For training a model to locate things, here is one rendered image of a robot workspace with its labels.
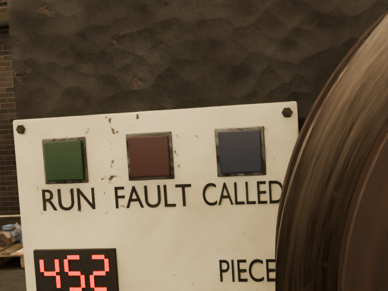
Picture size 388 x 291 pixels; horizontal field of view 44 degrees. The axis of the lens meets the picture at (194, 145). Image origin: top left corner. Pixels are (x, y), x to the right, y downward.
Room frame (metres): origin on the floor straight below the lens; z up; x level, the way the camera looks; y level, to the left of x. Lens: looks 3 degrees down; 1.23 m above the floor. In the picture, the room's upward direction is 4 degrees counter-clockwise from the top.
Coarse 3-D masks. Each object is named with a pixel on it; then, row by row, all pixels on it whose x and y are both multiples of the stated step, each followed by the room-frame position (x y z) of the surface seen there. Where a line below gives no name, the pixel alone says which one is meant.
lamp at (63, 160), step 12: (48, 144) 0.43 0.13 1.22; (60, 144) 0.43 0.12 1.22; (72, 144) 0.43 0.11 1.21; (48, 156) 0.43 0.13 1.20; (60, 156) 0.43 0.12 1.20; (72, 156) 0.43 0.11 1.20; (48, 168) 0.44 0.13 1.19; (60, 168) 0.43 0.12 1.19; (72, 168) 0.43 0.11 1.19; (48, 180) 0.44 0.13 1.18; (60, 180) 0.43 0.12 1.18
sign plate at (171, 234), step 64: (64, 128) 0.44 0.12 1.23; (128, 128) 0.43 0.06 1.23; (192, 128) 0.42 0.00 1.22; (256, 128) 0.41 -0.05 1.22; (64, 192) 0.44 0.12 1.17; (128, 192) 0.43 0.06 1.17; (192, 192) 0.42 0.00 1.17; (256, 192) 0.41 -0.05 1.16; (64, 256) 0.44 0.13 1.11; (128, 256) 0.43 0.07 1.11; (192, 256) 0.42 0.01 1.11; (256, 256) 0.41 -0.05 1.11
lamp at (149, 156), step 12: (132, 144) 0.42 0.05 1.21; (144, 144) 0.42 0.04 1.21; (156, 144) 0.42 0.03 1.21; (168, 144) 0.42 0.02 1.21; (132, 156) 0.42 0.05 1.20; (144, 156) 0.42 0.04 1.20; (156, 156) 0.42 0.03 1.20; (168, 156) 0.42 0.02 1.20; (132, 168) 0.42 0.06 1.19; (144, 168) 0.42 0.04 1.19; (156, 168) 0.42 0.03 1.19; (168, 168) 0.42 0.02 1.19
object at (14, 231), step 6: (6, 228) 4.48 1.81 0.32; (12, 228) 4.49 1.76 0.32; (18, 228) 4.60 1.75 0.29; (0, 234) 4.38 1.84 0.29; (6, 234) 4.40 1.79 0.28; (12, 234) 4.45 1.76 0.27; (18, 234) 4.58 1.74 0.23; (0, 240) 4.38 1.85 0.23; (6, 240) 4.38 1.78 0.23; (12, 240) 4.44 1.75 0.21; (18, 240) 4.58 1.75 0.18; (0, 246) 4.39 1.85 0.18; (6, 246) 4.39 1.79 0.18
